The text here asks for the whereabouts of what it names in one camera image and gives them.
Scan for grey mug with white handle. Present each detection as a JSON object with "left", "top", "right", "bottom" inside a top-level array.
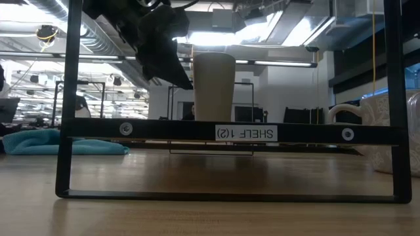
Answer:
[{"left": 327, "top": 89, "right": 420, "bottom": 178}]

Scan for olive green cup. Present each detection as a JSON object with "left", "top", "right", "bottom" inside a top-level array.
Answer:
[{"left": 192, "top": 52, "right": 237, "bottom": 123}]

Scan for wooden tray with black ends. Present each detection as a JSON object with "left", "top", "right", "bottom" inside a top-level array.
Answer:
[{"left": 54, "top": 0, "right": 413, "bottom": 205}]

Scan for person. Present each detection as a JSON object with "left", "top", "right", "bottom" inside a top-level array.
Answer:
[
  {"left": 181, "top": 104, "right": 196, "bottom": 121},
  {"left": 74, "top": 95, "right": 92, "bottom": 119}
]

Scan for round ceiling device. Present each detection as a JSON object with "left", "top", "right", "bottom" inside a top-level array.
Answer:
[{"left": 35, "top": 24, "right": 60, "bottom": 44}]

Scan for black aluminium table frame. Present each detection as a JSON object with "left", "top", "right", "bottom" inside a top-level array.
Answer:
[{"left": 126, "top": 141, "right": 365, "bottom": 156}]

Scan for black monitor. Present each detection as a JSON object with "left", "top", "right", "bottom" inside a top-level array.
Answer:
[{"left": 0, "top": 97, "right": 21, "bottom": 125}]

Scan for silver ceiling duct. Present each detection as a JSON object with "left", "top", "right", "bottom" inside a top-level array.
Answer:
[{"left": 28, "top": 0, "right": 155, "bottom": 88}]

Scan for black chairs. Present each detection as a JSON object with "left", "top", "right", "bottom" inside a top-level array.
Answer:
[{"left": 283, "top": 107, "right": 325, "bottom": 125}]

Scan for blue cloth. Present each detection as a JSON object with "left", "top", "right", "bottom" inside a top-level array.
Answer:
[{"left": 2, "top": 128, "right": 131, "bottom": 156}]

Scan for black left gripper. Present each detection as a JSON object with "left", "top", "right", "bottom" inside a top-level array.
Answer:
[{"left": 81, "top": 0, "right": 194, "bottom": 90}]

